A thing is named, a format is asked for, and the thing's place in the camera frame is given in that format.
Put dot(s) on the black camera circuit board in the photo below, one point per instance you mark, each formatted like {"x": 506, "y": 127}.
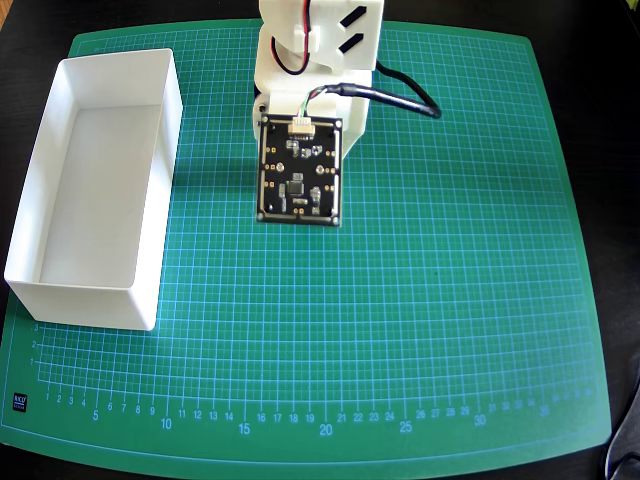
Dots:
{"x": 299, "y": 172}

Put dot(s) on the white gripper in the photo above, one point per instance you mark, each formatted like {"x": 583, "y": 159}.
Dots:
{"x": 260, "y": 107}

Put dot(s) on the green cutting mat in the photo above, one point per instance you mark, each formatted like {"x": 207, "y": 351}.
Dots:
{"x": 400, "y": 300}

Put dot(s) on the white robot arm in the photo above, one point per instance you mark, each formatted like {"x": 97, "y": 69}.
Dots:
{"x": 330, "y": 30}

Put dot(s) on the white plastic bin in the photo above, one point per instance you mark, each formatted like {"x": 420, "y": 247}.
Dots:
{"x": 95, "y": 200}

